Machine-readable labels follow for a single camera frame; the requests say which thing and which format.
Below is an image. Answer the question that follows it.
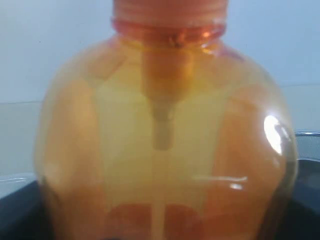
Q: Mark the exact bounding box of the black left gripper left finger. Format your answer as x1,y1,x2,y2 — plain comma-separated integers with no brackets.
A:
0,181,54,240

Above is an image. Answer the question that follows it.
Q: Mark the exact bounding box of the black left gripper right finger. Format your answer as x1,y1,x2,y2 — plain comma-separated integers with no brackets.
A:
275,184,320,240

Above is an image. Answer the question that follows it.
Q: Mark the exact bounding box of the orange pump soap bottle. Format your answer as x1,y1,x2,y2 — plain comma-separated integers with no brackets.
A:
34,0,297,240

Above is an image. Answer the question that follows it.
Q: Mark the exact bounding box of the steel mesh colander bowl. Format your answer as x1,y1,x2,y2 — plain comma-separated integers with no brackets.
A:
292,129,320,191

